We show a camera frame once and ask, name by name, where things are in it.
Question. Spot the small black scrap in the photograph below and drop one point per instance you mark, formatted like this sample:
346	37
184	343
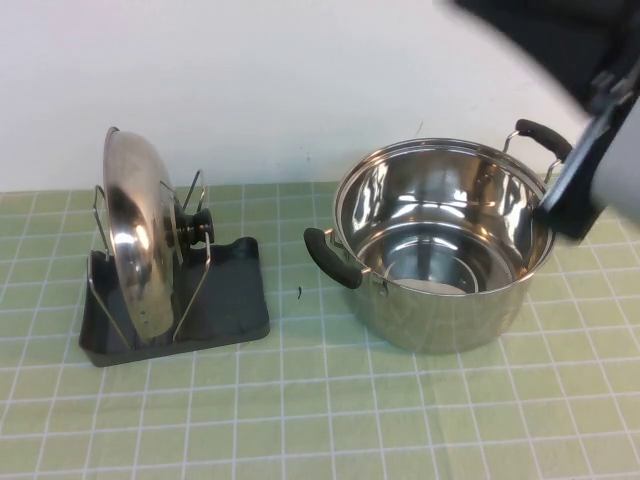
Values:
299	293

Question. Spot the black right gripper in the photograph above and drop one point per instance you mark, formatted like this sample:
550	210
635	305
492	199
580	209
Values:
617	90

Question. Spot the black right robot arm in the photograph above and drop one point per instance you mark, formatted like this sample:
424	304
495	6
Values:
550	30

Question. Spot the green checked tablecloth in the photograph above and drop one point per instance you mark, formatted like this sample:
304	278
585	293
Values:
320	410

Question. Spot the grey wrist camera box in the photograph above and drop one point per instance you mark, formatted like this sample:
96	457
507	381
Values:
620	170

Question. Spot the steel pot lid black knob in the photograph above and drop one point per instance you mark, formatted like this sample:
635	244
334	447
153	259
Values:
135	240

